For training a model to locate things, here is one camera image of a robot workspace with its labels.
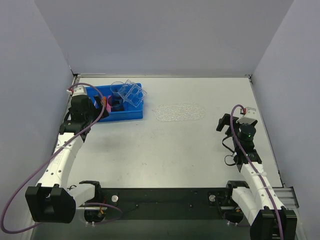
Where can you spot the clear textured oval tray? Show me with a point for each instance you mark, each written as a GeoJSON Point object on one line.
{"type": "Point", "coordinates": [179, 112]}

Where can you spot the blue plastic bin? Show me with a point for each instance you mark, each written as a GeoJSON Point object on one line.
{"type": "Point", "coordinates": [130, 112]}

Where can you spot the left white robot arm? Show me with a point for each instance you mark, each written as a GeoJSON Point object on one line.
{"type": "Point", "coordinates": [50, 201]}

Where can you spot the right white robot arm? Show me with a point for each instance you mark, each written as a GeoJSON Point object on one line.
{"type": "Point", "coordinates": [255, 198]}

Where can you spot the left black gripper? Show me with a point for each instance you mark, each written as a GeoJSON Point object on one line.
{"type": "Point", "coordinates": [94, 107]}

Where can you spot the clear acrylic toothbrush holder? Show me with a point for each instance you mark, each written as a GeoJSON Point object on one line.
{"type": "Point", "coordinates": [132, 93]}

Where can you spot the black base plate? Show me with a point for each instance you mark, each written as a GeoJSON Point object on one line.
{"type": "Point", "coordinates": [164, 204]}

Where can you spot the clear blue-tinted cup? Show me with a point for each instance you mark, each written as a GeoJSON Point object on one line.
{"type": "Point", "coordinates": [116, 101]}

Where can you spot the pink toothpaste tube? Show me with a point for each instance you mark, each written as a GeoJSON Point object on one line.
{"type": "Point", "coordinates": [109, 105]}

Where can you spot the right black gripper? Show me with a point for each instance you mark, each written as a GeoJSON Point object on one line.
{"type": "Point", "coordinates": [227, 124]}

